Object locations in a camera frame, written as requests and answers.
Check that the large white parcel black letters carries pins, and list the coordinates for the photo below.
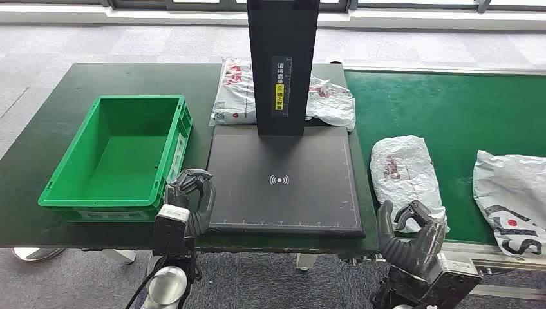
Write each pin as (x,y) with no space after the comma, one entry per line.
(507,183)

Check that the white window sill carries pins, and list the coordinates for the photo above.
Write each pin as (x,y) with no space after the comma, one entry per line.
(64,15)

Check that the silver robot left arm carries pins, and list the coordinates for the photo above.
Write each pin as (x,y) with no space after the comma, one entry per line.
(166,285)

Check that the black inbound scanner machine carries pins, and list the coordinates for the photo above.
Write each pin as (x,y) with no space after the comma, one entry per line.
(277,204)

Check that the green plastic crate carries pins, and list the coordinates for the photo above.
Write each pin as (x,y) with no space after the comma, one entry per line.
(123,162)

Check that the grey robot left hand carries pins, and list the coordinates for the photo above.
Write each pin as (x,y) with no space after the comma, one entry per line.
(204,196)

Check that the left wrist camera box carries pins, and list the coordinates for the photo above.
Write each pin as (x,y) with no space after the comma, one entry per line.
(170,234)

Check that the flat white parcel red print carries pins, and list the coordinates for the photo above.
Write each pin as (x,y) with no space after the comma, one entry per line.
(234,98)

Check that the crumpled white parcel red print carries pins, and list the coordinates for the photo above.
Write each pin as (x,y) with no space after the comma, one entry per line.
(330,106)

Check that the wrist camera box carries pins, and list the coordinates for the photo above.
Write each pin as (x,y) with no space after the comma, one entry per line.
(458,266)
(170,234)

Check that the silver round table foot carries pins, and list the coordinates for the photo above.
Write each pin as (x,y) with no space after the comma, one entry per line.
(36,254)

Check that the dark green table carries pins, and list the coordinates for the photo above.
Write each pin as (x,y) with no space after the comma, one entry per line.
(128,76)

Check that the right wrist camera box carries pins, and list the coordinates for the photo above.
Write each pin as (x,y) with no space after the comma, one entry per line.
(458,266)

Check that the green conveyor belt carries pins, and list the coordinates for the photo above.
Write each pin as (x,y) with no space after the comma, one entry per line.
(448,111)

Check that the window frame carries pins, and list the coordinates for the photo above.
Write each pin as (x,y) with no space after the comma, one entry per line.
(141,4)

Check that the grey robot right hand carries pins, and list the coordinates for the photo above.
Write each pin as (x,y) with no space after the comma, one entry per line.
(422,251)

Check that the white table leg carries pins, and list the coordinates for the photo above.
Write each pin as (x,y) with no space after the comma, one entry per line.
(121,256)
(305,261)

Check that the small grey-white parcel bag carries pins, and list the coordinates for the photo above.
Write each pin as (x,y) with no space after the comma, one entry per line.
(405,170)

